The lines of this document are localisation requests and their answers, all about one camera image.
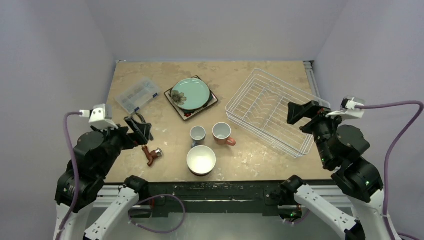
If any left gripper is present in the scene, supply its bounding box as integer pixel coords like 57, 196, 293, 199
93, 115, 151, 175

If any white bowl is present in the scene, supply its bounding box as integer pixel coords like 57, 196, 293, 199
186, 145, 217, 176

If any pink floral mug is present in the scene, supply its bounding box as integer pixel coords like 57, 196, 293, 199
212, 122, 237, 146

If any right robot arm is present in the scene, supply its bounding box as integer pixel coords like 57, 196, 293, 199
279, 98, 399, 240

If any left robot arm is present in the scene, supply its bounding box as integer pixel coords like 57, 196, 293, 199
55, 113, 152, 240

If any brown pipe fitting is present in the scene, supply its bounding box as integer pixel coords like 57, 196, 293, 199
142, 145, 163, 167

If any clear plastic organizer box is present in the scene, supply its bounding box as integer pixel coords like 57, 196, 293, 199
114, 77, 161, 115

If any square floral plate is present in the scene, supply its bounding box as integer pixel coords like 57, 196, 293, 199
164, 75, 219, 121

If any grey blue mug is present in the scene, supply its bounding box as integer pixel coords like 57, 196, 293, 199
190, 126, 206, 148

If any teal round plate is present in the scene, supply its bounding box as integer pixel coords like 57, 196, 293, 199
170, 78, 211, 111

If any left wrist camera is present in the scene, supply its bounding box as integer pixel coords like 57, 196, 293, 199
89, 103, 119, 131

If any white wire dish rack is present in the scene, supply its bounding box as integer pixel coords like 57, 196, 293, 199
225, 68, 331, 158

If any black base frame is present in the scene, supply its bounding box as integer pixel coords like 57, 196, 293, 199
96, 180, 352, 220

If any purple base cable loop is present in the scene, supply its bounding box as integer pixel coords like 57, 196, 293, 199
128, 194, 186, 234

